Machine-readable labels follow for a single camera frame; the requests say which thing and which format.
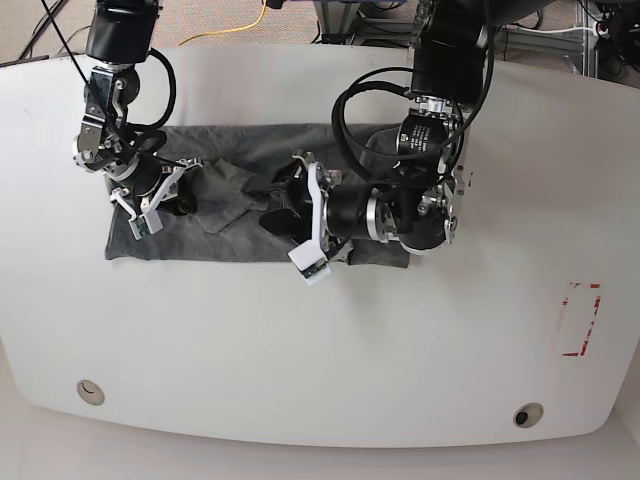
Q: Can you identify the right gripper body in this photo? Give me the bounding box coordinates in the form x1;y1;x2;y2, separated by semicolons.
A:
108;155;203;220

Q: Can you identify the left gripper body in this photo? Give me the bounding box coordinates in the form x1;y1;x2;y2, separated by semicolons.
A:
290;151;383;263

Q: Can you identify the grey t-shirt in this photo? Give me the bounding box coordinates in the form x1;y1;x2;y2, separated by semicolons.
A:
103;122;414;270

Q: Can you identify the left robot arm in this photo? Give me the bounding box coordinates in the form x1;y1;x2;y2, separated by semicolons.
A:
244;1;542;270

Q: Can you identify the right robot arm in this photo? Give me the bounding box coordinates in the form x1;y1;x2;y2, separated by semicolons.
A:
73;1;202;238

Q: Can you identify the left table grommet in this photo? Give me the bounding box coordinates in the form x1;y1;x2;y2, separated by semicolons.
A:
76;379;105;406

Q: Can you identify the table grommet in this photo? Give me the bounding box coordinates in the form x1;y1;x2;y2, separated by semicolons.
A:
513;403;544;429
76;379;105;406

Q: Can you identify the red tape rectangle marking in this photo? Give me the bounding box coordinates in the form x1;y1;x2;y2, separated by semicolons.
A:
556;282;603;358

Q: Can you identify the right table grommet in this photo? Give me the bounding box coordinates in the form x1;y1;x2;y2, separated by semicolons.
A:
513;403;544;429

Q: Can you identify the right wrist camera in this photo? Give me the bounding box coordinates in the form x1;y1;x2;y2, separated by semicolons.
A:
128;210;163;240

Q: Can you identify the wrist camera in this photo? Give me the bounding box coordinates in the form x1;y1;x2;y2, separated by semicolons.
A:
128;210;163;240
288;240;331;286

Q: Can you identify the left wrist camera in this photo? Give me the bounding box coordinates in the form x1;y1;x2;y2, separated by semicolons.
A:
288;240;331;286

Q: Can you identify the yellow cable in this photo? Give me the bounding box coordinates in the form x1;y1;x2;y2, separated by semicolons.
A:
179;0;266;45

